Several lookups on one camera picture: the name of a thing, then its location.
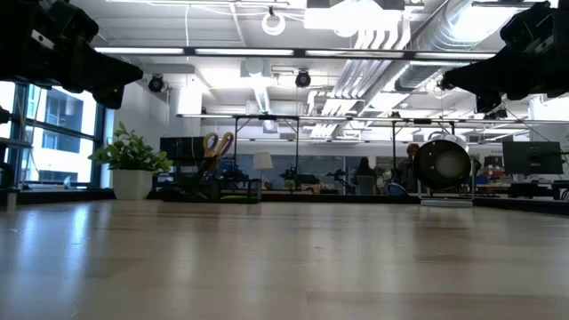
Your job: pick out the person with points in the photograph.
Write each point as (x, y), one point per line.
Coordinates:
(365, 171)
(406, 171)

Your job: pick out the green plant in white pot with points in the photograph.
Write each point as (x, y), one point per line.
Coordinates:
(131, 184)

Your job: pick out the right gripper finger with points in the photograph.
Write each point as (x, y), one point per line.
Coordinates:
(484, 88)
(484, 71)

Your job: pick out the blue round object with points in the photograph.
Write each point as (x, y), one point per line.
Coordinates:
(395, 190)

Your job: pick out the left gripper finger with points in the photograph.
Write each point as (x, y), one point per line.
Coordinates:
(102, 64)
(106, 82)

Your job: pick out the overhead bar with light strips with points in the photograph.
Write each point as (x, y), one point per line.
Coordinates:
(249, 52)

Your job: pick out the black metal frame station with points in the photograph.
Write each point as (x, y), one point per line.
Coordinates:
(266, 117)

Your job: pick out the black aluminium extrusion frame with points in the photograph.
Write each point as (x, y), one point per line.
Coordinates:
(333, 197)

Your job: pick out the black computer monitor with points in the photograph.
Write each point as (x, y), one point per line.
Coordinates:
(533, 157)

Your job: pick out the black mesh desk organizer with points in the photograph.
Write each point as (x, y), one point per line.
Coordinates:
(182, 149)

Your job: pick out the lamp with white shade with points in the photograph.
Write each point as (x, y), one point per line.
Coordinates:
(262, 161)

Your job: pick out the black ceiling spotlight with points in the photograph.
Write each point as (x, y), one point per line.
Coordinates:
(303, 80)
(156, 84)

